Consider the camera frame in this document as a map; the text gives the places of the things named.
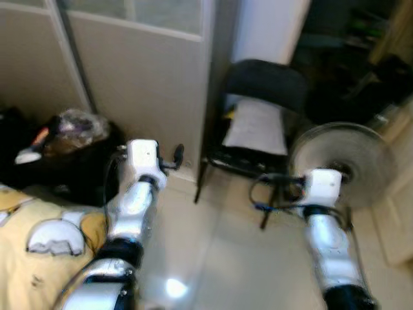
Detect white folded cloth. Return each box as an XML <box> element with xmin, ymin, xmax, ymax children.
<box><xmin>223</xmin><ymin>97</ymin><xmax>288</xmax><ymax>156</ymax></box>

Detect grey round floor fan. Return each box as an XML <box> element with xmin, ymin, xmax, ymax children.
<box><xmin>288</xmin><ymin>123</ymin><xmax>398</xmax><ymax>211</ymax></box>

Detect wardrobe sliding doors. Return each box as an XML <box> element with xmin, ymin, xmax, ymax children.
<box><xmin>0</xmin><ymin>0</ymin><xmax>217</xmax><ymax>185</ymax></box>

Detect black bag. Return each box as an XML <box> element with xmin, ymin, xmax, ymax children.
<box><xmin>0</xmin><ymin>107</ymin><xmax>126</xmax><ymax>207</ymax></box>

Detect clear plastic bag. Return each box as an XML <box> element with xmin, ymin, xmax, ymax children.
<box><xmin>42</xmin><ymin>108</ymin><xmax>110</xmax><ymax>156</ymax></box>

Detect cream panelled cabinet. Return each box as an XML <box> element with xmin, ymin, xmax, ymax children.
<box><xmin>374</xmin><ymin>97</ymin><xmax>413</xmax><ymax>267</ymax></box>

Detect black chair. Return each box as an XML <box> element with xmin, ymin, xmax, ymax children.
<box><xmin>196</xmin><ymin>59</ymin><xmax>309</xmax><ymax>231</ymax></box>

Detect dark cluttered shelf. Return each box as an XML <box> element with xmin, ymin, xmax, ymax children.
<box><xmin>290</xmin><ymin>0</ymin><xmax>413</xmax><ymax>127</ymax></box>

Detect white red small item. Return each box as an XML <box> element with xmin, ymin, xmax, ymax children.
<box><xmin>14</xmin><ymin>126</ymin><xmax>50</xmax><ymax>165</ymax></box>

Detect yellow cartoon print blanket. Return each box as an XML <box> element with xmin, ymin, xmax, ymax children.
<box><xmin>0</xmin><ymin>184</ymin><xmax>112</xmax><ymax>310</ymax></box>

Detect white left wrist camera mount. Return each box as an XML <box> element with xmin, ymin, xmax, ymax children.
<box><xmin>125</xmin><ymin>139</ymin><xmax>162</xmax><ymax>188</ymax></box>

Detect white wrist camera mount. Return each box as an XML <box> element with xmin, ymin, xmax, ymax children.
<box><xmin>125</xmin><ymin>139</ymin><xmax>162</xmax><ymax>188</ymax></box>
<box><xmin>303</xmin><ymin>169</ymin><xmax>343</xmax><ymax>211</ymax></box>

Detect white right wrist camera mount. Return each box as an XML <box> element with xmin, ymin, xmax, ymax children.
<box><xmin>303</xmin><ymin>169</ymin><xmax>343</xmax><ymax>211</ymax></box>

